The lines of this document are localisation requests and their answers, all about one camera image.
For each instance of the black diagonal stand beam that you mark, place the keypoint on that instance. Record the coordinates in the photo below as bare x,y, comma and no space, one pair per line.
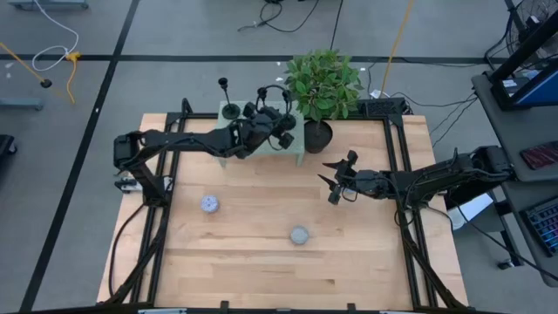
527,45

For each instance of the black power strip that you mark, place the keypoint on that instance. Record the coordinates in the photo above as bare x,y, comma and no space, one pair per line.
383,107

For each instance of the green perforated metal shelf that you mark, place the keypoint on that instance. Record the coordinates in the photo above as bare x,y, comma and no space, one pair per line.
300,141

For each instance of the green leafy plant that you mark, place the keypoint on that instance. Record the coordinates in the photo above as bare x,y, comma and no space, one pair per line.
322,87

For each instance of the grey patterned round tin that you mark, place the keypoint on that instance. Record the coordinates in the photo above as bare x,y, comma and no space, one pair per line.
299,235

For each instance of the backlit keyboard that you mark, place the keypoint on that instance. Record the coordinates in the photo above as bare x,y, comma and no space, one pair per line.
545,227

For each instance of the yellow rod black tip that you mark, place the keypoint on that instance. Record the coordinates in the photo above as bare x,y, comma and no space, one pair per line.
46,83

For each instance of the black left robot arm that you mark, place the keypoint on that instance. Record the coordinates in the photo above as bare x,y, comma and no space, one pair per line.
183,140

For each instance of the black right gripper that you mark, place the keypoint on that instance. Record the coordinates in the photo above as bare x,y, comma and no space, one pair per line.
366,183

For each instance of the black plant pot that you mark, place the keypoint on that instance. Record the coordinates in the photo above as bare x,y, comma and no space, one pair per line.
317,139

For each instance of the white paper sheet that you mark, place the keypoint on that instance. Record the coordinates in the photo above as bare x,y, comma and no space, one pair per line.
475,209

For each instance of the black aluminium table frame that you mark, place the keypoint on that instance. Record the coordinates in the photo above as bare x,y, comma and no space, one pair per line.
192,116

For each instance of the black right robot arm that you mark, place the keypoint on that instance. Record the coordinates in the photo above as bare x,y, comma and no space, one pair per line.
436,179

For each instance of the grey metal stand base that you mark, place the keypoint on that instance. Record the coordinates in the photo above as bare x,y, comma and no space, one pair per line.
19,104
48,4

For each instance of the dark red flat case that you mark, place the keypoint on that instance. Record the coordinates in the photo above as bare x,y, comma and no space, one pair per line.
540,156

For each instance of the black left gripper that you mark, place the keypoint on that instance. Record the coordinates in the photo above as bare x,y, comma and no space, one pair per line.
257,131

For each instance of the black monitor blue screen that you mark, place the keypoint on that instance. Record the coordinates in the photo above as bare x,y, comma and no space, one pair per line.
540,91

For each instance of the grey desk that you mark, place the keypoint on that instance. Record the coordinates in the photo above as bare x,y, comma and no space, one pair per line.
505,126

